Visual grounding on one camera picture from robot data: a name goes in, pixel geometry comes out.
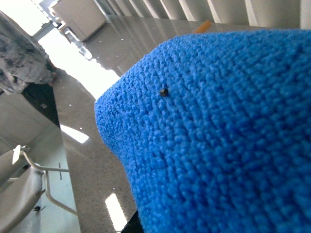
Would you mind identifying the grey office chair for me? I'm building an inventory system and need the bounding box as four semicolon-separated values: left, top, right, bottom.
0;145;78;233

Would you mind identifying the white cabinet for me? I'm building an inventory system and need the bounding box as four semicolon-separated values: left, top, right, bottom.
52;0;106;42

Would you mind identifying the person in grey jacket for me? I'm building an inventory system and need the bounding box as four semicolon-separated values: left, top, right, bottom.
0;12;54;95

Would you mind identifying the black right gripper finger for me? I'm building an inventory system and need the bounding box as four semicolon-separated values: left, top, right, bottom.
121;211;143;233

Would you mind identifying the white pleated curtain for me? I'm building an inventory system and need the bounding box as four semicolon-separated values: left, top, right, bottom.
96;0;311;30

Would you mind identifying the blue microfiber towel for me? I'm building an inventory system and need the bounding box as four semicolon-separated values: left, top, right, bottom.
94;30;311;233

